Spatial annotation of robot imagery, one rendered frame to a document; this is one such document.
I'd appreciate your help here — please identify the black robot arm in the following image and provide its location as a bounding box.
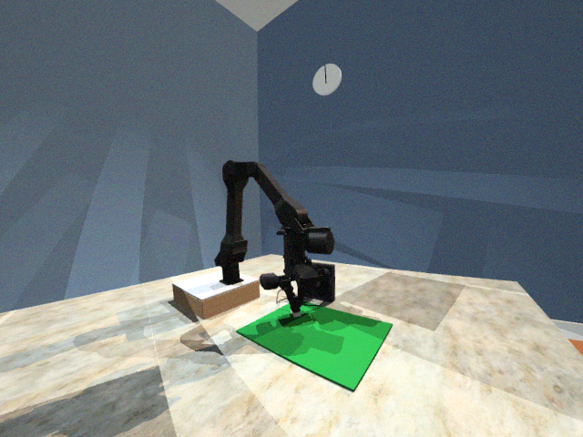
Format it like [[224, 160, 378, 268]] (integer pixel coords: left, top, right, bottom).
[[214, 160, 335, 289]]

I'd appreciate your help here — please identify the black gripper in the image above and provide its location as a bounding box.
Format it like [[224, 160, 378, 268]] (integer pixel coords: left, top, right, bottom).
[[260, 252, 330, 309]]

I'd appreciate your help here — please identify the green board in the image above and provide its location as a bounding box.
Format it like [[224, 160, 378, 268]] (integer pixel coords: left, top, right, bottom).
[[236, 301, 393, 392]]

